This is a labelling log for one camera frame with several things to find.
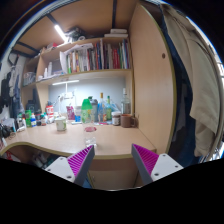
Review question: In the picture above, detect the small white blue bottle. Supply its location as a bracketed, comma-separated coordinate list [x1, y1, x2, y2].
[30, 113, 37, 127]

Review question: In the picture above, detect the ceiling light strip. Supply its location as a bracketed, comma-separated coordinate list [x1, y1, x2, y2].
[54, 24, 68, 43]

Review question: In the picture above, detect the green plastic bottle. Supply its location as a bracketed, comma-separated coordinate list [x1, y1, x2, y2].
[81, 99, 92, 124]

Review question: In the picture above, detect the white green paper cup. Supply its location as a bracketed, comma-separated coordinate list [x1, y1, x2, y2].
[55, 117, 67, 131]

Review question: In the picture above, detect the stacked white books top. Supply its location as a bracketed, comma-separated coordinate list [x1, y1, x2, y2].
[105, 29, 128, 38]

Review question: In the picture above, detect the grey thermos bottle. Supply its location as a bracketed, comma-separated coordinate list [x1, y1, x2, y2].
[90, 99, 98, 122]

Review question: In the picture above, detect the brown ceramic mug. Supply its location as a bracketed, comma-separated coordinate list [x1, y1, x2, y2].
[121, 114, 136, 128]

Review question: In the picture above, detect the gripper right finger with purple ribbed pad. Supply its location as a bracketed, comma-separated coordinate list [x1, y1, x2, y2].
[130, 143, 184, 186]

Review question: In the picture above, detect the beige hanging jacket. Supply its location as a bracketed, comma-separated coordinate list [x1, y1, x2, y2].
[161, 4, 223, 157]

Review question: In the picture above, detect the green glass bottle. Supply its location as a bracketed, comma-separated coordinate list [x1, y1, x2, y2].
[106, 96, 112, 120]

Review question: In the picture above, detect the green container left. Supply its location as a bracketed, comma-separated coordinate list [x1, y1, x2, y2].
[25, 110, 32, 127]

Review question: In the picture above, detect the red white box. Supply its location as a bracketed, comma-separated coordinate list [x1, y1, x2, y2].
[46, 105, 54, 123]

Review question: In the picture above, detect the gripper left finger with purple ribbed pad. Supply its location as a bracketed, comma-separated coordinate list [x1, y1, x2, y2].
[44, 144, 96, 187]

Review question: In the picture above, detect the under-shelf light strip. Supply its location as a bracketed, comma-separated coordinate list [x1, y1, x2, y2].
[52, 80, 80, 86]

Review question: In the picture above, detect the row of books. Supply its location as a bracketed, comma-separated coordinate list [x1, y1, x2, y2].
[60, 38, 131, 74]

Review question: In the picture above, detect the clear glass bottle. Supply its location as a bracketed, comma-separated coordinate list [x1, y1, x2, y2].
[121, 89, 131, 114]

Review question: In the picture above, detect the tall bottle yellow cap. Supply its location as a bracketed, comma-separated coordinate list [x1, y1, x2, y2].
[98, 92, 106, 122]

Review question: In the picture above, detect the dark jar white lid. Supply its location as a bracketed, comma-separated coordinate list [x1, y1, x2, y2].
[112, 111, 121, 126]

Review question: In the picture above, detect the pink snack bag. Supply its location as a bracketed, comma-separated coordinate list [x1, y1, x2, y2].
[66, 106, 75, 120]

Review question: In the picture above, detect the wooden shelf unit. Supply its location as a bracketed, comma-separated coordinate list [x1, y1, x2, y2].
[19, 0, 176, 153]

